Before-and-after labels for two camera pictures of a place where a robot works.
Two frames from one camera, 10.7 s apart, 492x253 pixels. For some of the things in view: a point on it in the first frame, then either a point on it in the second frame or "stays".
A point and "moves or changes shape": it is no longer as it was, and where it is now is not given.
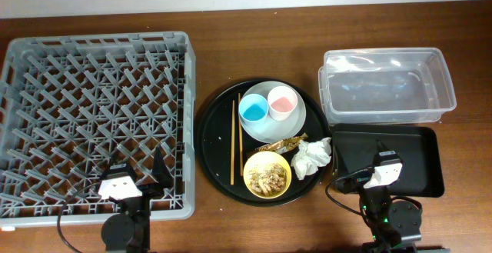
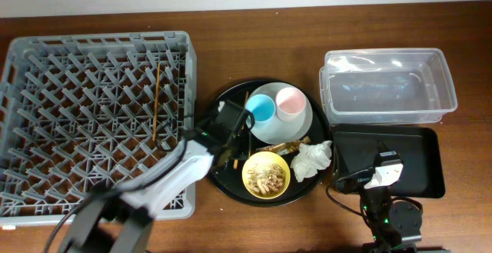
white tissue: x=310 y=156 stays
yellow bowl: x=267 y=174 stays
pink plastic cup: x=282 y=100 moves or changes shape
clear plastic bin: x=387 y=85 stays
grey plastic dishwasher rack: x=72 y=107 stays
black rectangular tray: x=417 y=146 stays
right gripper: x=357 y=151 stays
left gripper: x=147 y=191 to x=234 y=141
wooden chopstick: x=240 y=133 moves or changes shape
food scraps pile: x=269 y=180 stays
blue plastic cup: x=253 y=110 moves or changes shape
